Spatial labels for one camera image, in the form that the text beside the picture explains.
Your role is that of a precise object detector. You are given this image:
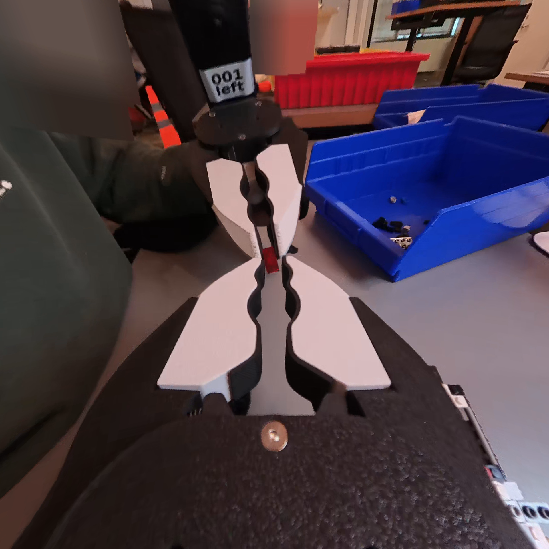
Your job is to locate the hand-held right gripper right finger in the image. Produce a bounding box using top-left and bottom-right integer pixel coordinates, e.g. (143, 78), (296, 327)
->
(284, 256), (392, 414)

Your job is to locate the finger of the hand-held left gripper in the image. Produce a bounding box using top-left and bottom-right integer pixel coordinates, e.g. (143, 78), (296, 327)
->
(206, 157), (262, 258)
(256, 144), (303, 258)

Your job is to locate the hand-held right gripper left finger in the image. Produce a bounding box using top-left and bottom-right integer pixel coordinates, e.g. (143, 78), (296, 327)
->
(157, 259), (263, 404)

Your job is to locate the large blue plastic bin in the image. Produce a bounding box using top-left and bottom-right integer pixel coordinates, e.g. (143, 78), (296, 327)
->
(307, 116), (549, 282)

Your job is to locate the brick car model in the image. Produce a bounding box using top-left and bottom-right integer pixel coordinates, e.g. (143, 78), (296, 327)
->
(442, 382), (549, 549)

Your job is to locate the person's left forearm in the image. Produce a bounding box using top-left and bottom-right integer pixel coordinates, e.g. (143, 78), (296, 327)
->
(52, 138), (215, 224)

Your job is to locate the wooden background table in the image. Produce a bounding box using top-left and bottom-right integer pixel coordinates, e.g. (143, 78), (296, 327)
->
(283, 103), (378, 129)

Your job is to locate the red plastic bin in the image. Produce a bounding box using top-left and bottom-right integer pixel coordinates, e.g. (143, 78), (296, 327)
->
(275, 52), (429, 108)

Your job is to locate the person's torso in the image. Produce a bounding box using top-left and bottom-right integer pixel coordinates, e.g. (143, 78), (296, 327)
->
(0, 129), (134, 498)

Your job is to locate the wooden background desk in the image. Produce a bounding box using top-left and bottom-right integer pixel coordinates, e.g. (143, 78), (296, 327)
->
(386, 0), (532, 26)

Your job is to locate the black office chair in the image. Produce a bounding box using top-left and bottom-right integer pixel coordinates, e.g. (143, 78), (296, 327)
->
(455, 5), (532, 85)

